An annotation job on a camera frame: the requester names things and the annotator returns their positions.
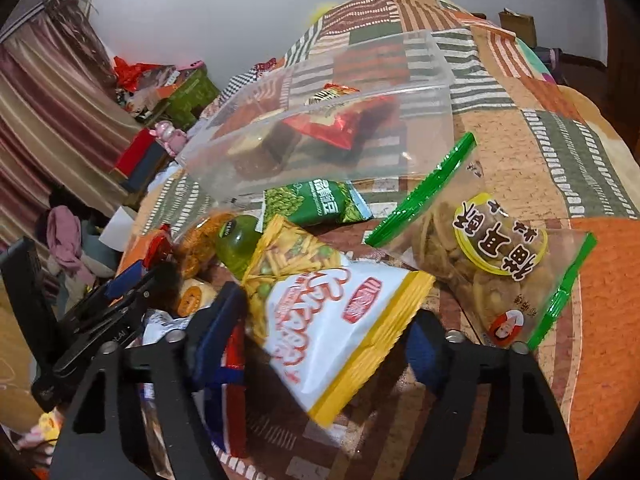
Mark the striped curtain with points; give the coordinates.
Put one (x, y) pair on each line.
(50, 125)

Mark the dark blue flat box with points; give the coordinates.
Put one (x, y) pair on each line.
(150, 172)

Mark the round green bottle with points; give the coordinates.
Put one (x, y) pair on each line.
(237, 245)

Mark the red snack packet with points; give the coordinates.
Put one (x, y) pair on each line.
(325, 125)

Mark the white yellow snack packet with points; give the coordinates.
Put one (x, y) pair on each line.
(325, 320)

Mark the white snack wrapper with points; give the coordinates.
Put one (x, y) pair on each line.
(162, 327)

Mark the clear green-zip snack bag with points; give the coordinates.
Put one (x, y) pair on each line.
(475, 260)

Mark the green cardboard box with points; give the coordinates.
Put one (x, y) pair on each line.
(192, 97)

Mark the red flat box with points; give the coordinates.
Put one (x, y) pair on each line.
(135, 152)

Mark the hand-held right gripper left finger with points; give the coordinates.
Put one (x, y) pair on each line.
(220, 322)

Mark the orange crisps clear packet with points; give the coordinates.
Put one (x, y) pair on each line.
(200, 250)

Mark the clear plastic container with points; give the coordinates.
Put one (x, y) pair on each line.
(240, 125)

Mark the green pea snack packet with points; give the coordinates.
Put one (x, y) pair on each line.
(310, 202)

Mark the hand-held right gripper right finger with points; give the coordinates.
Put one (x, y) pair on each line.
(425, 355)

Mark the pink toy figure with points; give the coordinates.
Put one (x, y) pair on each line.
(170, 137)

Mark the checkered patchwork quilt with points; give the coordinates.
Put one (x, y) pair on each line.
(237, 82)

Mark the yellow fluffy cushion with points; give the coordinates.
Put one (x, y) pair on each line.
(322, 12)

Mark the orange snack packet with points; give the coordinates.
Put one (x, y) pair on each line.
(135, 255)

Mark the white paper sheet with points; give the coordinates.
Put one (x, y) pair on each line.
(117, 230)

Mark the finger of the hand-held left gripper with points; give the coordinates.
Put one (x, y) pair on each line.
(127, 280)
(160, 290)

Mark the brown cardboard box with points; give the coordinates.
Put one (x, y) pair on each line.
(517, 27)

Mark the pink cloth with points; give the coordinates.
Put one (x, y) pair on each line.
(65, 235)

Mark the round yellow pastry packet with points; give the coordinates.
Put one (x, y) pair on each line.
(192, 297)

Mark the red plastic bag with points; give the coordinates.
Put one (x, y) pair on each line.
(132, 72)

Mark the purple cloth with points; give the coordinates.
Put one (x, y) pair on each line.
(550, 60)

